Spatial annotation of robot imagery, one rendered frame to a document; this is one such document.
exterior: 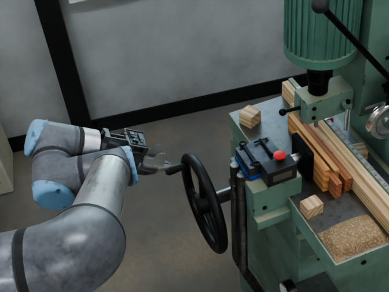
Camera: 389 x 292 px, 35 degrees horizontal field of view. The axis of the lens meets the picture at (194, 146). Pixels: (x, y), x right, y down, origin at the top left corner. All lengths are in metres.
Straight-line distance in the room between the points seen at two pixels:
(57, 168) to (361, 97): 0.77
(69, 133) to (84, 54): 1.49
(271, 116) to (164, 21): 1.22
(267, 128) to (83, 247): 1.02
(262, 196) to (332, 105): 0.30
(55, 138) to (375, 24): 0.78
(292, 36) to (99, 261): 0.80
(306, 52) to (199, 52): 1.63
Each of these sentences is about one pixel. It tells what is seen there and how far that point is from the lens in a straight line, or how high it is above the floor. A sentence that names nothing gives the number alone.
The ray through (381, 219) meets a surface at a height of 0.92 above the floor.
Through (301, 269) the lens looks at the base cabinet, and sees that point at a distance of 1.72.
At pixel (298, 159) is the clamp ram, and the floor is 0.96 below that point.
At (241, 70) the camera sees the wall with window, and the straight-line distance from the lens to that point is 3.17.
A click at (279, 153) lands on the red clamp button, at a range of 1.51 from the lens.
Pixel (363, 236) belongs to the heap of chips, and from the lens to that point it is 1.48.
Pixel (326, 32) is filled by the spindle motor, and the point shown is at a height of 1.30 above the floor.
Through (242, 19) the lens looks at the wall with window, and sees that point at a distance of 3.01.
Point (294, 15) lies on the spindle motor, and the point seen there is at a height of 1.33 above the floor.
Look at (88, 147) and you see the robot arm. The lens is 1.49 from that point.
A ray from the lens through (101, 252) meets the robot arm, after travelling 0.85.
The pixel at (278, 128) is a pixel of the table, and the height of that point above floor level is 0.90.
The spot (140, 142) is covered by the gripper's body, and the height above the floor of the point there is 1.05.
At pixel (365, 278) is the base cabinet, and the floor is 0.50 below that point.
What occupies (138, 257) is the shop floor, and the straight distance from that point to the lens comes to 2.63.
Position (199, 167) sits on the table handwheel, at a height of 0.95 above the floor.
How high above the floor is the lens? 2.08
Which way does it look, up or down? 43 degrees down
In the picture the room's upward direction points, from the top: 7 degrees counter-clockwise
